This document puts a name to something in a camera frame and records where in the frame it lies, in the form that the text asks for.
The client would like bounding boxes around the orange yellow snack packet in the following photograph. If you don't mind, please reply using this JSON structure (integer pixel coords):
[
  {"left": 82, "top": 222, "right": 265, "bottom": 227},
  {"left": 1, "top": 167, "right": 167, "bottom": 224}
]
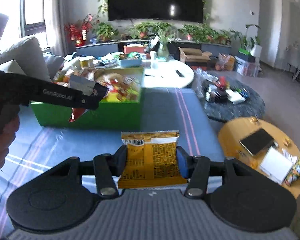
[{"left": 118, "top": 130, "right": 187, "bottom": 189}]

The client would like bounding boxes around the red yellow crayfish snack bag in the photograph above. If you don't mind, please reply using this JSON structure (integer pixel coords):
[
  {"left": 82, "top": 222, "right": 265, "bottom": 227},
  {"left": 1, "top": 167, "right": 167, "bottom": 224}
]
[{"left": 97, "top": 73, "right": 141, "bottom": 102}]

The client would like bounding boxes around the brown snack bag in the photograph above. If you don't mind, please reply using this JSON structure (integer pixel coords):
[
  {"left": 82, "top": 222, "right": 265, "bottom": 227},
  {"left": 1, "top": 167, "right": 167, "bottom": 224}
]
[{"left": 69, "top": 75, "right": 109, "bottom": 123}]

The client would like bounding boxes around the person's left hand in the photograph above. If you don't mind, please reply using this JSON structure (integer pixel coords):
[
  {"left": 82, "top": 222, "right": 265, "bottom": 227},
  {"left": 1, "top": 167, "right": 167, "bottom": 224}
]
[{"left": 0, "top": 115, "right": 20, "bottom": 169}]

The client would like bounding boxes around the grey sofa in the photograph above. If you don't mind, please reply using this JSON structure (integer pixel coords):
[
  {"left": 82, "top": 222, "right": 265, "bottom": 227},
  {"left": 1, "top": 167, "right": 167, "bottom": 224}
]
[{"left": 0, "top": 13, "right": 64, "bottom": 82}]

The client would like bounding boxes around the yellow round side table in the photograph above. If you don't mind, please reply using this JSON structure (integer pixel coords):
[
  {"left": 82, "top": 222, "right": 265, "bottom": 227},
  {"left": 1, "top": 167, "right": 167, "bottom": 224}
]
[{"left": 217, "top": 116, "right": 300, "bottom": 199}]

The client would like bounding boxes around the green cardboard box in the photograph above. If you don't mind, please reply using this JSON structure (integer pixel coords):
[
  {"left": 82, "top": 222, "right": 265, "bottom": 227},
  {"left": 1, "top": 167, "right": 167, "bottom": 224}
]
[{"left": 30, "top": 67, "right": 144, "bottom": 130}]

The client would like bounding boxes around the dark round marble table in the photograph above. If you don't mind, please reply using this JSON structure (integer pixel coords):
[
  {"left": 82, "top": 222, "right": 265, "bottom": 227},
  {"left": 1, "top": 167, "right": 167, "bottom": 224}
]
[{"left": 192, "top": 69, "right": 266, "bottom": 122}]

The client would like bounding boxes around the white booklet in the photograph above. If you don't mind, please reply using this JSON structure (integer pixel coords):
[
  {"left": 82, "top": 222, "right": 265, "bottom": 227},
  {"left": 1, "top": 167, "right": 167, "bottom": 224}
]
[{"left": 258, "top": 147, "right": 293, "bottom": 185}]

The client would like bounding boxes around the yellow can with white lid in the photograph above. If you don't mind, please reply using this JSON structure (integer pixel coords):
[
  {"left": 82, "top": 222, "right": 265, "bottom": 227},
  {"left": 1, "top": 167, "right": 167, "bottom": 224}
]
[{"left": 79, "top": 56, "right": 95, "bottom": 68}]

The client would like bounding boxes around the red flower decoration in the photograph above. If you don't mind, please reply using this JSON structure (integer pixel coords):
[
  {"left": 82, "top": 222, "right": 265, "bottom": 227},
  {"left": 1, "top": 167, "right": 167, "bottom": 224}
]
[{"left": 64, "top": 14, "right": 94, "bottom": 47}]

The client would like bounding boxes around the black marker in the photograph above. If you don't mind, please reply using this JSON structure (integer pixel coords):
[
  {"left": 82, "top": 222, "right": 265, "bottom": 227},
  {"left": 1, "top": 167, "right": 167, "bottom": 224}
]
[{"left": 175, "top": 70, "right": 185, "bottom": 77}]

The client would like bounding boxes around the white round coffee table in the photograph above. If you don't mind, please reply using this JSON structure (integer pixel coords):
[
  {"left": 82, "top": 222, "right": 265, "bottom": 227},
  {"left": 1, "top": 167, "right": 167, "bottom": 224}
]
[{"left": 95, "top": 57, "right": 195, "bottom": 89}]

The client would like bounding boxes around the colourful tube can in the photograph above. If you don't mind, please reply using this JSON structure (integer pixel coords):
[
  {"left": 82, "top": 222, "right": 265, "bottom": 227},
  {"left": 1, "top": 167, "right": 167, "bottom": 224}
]
[{"left": 285, "top": 155, "right": 300, "bottom": 186}]

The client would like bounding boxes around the light blue tray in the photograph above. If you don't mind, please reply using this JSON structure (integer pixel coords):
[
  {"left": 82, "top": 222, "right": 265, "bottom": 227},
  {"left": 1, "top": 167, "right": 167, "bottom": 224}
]
[{"left": 118, "top": 58, "right": 142, "bottom": 68}]

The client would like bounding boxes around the open cardboard box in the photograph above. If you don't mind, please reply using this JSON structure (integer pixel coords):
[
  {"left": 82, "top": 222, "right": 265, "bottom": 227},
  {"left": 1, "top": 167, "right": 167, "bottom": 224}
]
[{"left": 179, "top": 47, "right": 212, "bottom": 67}]

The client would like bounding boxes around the clear storage bin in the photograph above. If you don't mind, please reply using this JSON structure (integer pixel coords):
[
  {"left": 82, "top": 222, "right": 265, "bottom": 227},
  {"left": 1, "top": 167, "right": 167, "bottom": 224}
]
[{"left": 234, "top": 56, "right": 261, "bottom": 77}]

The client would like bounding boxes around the orange red box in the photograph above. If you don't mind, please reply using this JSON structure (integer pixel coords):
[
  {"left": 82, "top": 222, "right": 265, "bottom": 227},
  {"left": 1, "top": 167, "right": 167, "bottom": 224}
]
[{"left": 123, "top": 43, "right": 146, "bottom": 54}]

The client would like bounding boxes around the glass vase with plant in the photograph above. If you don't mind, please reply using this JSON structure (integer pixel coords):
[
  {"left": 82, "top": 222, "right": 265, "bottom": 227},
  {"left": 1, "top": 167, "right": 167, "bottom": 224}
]
[{"left": 149, "top": 25, "right": 175, "bottom": 62}]

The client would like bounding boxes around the black wall television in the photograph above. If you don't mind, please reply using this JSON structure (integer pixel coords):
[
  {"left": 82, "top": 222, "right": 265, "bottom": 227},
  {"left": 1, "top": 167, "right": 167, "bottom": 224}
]
[{"left": 108, "top": 0, "right": 204, "bottom": 22}]

